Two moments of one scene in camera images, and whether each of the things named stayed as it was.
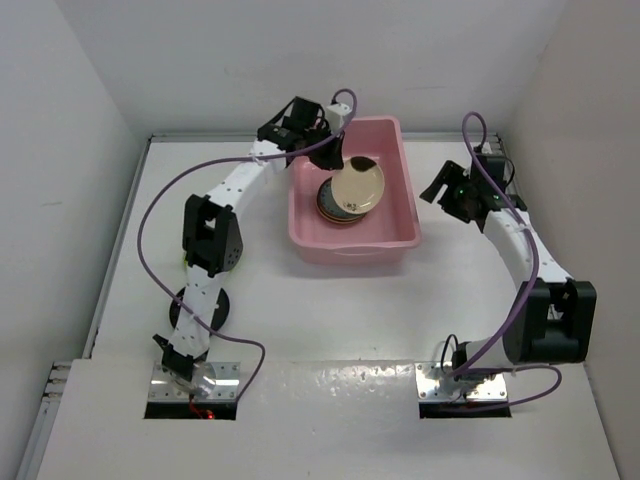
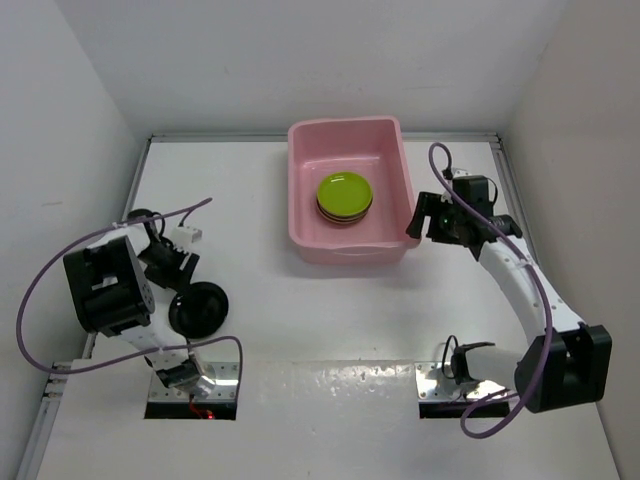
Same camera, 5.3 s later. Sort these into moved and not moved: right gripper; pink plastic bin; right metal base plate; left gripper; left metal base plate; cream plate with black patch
Moved: cream plate with black patch; right gripper; left gripper
Not moved: left metal base plate; pink plastic bin; right metal base plate
